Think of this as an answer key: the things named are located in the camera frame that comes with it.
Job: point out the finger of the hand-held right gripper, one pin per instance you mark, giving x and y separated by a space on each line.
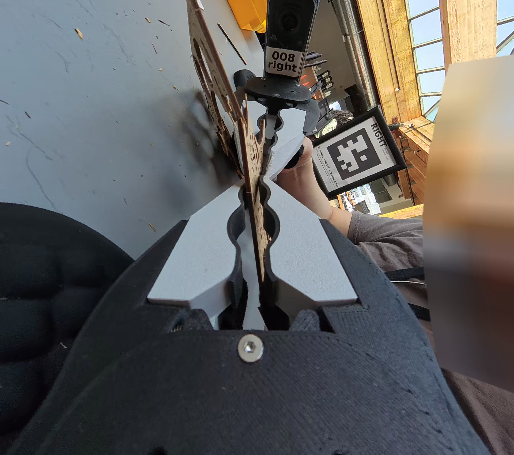
240 150
291 134

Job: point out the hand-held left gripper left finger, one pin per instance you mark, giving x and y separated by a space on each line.
196 262

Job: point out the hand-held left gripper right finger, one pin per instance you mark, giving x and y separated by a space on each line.
309 262

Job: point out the wooden parts sheet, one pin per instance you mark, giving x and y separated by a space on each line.
253 166

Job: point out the person's right forearm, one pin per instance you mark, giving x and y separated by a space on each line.
333 218

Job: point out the person's right hand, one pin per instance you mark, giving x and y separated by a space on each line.
301 182

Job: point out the black framed marker sign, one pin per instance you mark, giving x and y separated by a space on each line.
357 154

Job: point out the thin dark wooden stick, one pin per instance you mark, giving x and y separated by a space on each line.
232 44

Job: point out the wooden cabinet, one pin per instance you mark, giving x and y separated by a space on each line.
415 154

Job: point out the silver ventilation duct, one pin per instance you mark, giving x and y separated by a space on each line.
349 21

